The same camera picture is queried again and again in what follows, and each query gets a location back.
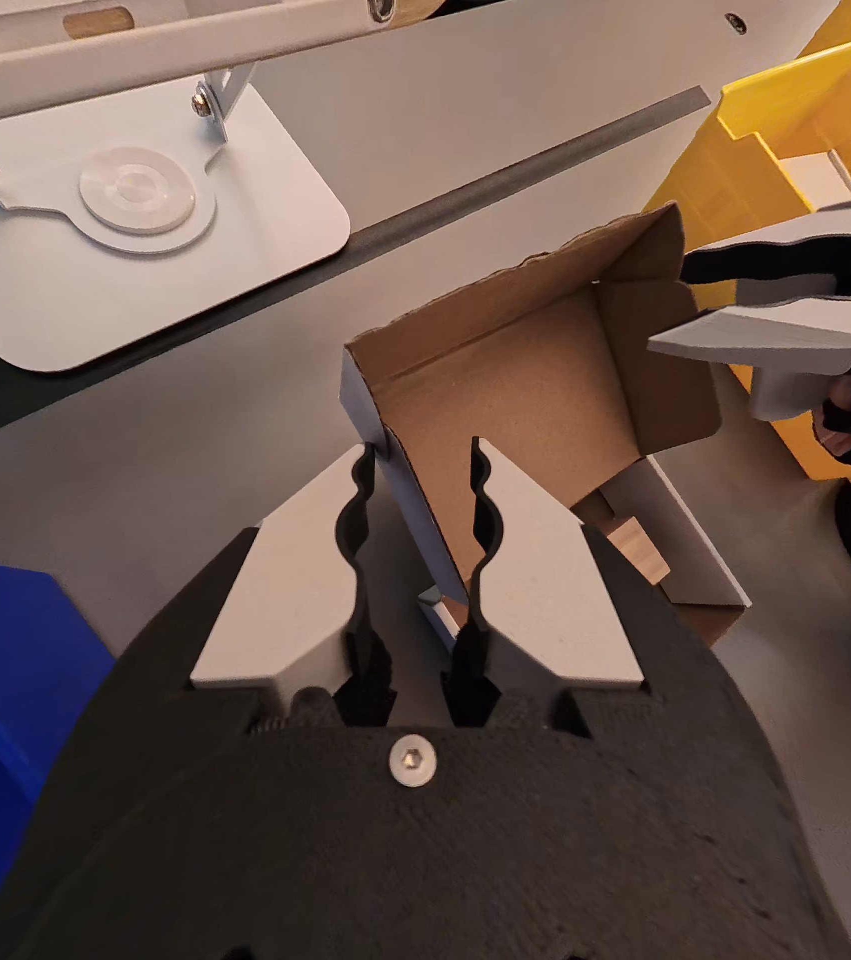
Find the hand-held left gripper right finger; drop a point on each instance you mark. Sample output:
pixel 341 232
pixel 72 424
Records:
pixel 545 592

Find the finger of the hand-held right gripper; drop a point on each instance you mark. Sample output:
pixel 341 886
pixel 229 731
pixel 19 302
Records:
pixel 815 225
pixel 770 334

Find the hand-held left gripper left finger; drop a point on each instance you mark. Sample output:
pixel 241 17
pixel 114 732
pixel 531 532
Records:
pixel 290 585

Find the wooden cube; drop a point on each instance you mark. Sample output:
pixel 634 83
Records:
pixel 639 551

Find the white cardboard box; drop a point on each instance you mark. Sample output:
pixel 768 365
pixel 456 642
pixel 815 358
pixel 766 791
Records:
pixel 515 375

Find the person's right hand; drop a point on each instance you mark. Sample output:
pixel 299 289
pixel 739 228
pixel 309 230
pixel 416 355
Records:
pixel 845 391

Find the yellow plastic bin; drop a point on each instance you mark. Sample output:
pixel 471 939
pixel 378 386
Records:
pixel 740 150

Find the blue plastic bin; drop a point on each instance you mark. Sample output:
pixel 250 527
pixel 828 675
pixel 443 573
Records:
pixel 5 675

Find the white metal stand base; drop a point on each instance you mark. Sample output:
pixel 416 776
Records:
pixel 35 300

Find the white round disc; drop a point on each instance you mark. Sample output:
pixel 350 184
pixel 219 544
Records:
pixel 137 189

